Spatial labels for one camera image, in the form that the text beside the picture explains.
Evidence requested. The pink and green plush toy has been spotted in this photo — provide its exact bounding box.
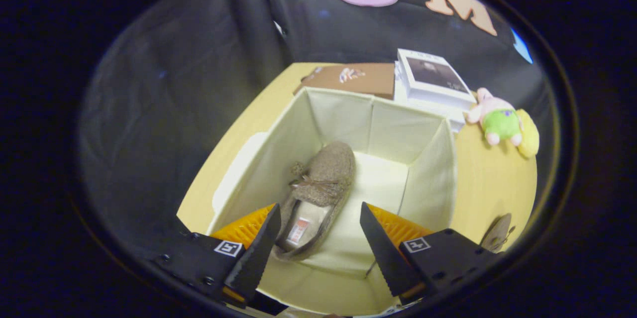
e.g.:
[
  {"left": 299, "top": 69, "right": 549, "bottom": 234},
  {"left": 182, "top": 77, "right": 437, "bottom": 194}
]
[{"left": 465, "top": 88, "right": 523, "bottom": 147}]

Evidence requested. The black backdrop cloth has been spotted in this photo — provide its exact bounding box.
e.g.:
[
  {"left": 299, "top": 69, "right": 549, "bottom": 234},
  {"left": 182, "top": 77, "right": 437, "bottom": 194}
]
[{"left": 77, "top": 0, "right": 553, "bottom": 239}]

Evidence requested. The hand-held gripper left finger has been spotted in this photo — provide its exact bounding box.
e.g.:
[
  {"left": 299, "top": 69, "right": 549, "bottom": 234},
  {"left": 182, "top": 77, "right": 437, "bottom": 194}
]
[{"left": 152, "top": 204, "right": 282, "bottom": 309}]

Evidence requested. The brown fuzzy shoe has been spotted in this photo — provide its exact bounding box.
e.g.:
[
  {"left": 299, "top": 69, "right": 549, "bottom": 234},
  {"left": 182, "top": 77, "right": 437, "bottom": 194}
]
[
  {"left": 480, "top": 213, "right": 516, "bottom": 254},
  {"left": 271, "top": 141, "right": 356, "bottom": 262}
]

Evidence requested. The yellow plush toy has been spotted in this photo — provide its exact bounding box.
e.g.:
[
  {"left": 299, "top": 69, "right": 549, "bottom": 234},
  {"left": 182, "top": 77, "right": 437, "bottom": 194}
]
[{"left": 515, "top": 109, "right": 540, "bottom": 158}]

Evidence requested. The brown storage box lid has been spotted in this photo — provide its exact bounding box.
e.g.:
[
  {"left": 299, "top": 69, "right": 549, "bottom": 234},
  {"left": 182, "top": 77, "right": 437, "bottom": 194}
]
[{"left": 294, "top": 63, "right": 396, "bottom": 101}]

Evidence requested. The stack of white books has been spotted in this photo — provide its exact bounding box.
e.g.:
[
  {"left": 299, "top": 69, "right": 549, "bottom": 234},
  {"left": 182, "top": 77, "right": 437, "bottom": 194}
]
[{"left": 395, "top": 48, "right": 477, "bottom": 132}]

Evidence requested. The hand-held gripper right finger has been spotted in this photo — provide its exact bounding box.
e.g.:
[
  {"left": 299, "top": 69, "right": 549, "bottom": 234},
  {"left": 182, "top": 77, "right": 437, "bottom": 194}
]
[{"left": 359, "top": 202, "right": 500, "bottom": 306}]

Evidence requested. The cream fabric storage box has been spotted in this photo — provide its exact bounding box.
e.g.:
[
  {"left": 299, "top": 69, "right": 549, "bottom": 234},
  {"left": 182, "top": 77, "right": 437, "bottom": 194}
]
[{"left": 207, "top": 87, "right": 458, "bottom": 316}]

